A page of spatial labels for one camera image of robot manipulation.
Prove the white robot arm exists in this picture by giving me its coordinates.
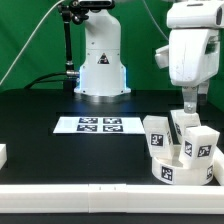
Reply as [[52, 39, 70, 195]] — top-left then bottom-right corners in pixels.
[[71, 0, 224, 114]]

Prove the white cable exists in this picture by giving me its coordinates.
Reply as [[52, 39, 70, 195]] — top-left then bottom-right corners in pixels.
[[0, 0, 66, 86]]

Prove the black camera stand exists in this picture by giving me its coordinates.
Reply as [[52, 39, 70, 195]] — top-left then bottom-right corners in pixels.
[[58, 0, 115, 92]]

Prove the white left side block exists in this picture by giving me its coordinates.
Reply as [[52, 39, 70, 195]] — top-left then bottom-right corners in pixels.
[[0, 144, 7, 170]]

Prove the black cable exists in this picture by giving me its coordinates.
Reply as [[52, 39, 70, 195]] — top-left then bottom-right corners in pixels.
[[23, 71, 81, 90]]

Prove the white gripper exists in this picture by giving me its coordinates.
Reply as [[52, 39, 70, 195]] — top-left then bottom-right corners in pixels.
[[155, 28, 220, 114]]

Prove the white marker sheet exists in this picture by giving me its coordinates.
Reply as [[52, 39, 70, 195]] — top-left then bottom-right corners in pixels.
[[53, 117, 145, 134]]

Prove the white front rail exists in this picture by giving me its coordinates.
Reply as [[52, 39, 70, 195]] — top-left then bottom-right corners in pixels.
[[0, 184, 224, 214]]

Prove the white round stool seat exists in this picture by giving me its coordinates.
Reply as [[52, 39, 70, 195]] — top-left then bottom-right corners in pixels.
[[152, 157, 213, 186]]

